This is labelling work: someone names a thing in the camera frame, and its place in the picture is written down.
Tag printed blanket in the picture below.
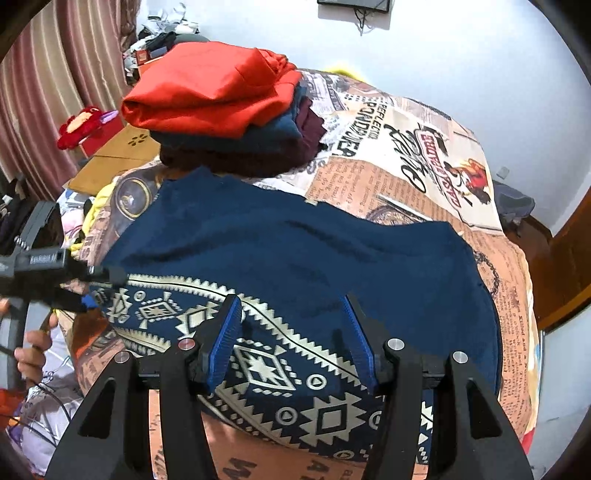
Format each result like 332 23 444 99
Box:
69 68 541 480

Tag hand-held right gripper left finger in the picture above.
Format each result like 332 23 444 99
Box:
46 293 243 480

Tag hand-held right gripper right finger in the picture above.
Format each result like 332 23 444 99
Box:
344 293 529 480

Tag teal folded garment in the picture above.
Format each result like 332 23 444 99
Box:
150 83 315 153

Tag pile of desk clutter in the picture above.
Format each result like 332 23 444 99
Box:
121 2 213 88

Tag red plush toy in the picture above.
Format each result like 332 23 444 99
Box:
56 106 122 151

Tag pink striped curtain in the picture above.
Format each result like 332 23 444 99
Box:
0 0 144 199

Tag red garment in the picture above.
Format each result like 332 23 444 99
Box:
121 41 303 139

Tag black television cables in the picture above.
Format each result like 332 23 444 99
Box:
353 7 376 35

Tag wall television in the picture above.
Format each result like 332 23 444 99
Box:
317 0 392 14

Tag wooden door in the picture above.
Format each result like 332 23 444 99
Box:
526 185 591 330

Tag dark bag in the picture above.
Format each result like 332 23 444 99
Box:
0 178 33 252

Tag red box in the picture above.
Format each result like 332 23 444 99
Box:
81 119 126 158

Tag person's left hand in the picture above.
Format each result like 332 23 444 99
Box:
13 329 53 383

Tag maroon folded garment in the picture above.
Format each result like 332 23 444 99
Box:
159 97 326 178

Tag yellow cloth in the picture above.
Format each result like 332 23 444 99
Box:
79 181 117 265
321 60 372 85

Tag navy patterned hoodie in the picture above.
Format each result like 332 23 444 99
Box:
88 166 504 464

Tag grey bag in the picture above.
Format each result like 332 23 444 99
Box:
492 179 536 232

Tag pale printed bed sheet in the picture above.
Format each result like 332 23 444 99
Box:
7 318 86 476

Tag cardboard box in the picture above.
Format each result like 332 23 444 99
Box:
64 124 162 197

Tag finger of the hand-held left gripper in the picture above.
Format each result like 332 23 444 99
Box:
51 290 101 315
69 264 129 285

